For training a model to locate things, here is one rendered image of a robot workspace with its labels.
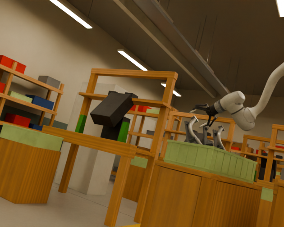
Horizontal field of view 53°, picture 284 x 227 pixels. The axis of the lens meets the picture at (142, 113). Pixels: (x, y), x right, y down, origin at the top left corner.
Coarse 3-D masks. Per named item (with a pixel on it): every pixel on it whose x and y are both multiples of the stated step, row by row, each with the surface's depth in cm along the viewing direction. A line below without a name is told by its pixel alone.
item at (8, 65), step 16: (0, 64) 621; (16, 64) 651; (0, 80) 669; (32, 80) 686; (48, 80) 735; (0, 96) 625; (16, 96) 665; (32, 96) 713; (48, 96) 787; (0, 112) 633; (48, 112) 736; (32, 128) 714
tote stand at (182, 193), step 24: (168, 168) 207; (168, 192) 201; (192, 192) 186; (216, 192) 183; (240, 192) 202; (144, 216) 211; (168, 216) 195; (192, 216) 181; (216, 216) 184; (240, 216) 203
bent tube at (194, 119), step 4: (192, 116) 226; (192, 120) 222; (196, 120) 225; (188, 124) 219; (192, 124) 220; (188, 128) 216; (192, 132) 215; (192, 136) 215; (196, 136) 215; (200, 144) 215
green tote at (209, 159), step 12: (168, 144) 215; (180, 144) 207; (192, 144) 199; (168, 156) 211; (180, 156) 204; (192, 156) 196; (204, 156) 189; (216, 156) 188; (228, 156) 198; (240, 156) 208; (192, 168) 193; (204, 168) 186; (216, 168) 189; (228, 168) 198; (240, 168) 209; (252, 168) 221; (240, 180) 210; (252, 180) 222
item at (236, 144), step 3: (234, 141) 1246; (237, 141) 1241; (225, 144) 1263; (234, 144) 1243; (237, 144) 1237; (240, 144) 1230; (249, 144) 1212; (240, 147) 1227; (234, 153) 1233; (237, 153) 1227; (240, 153) 1221; (246, 156) 1206
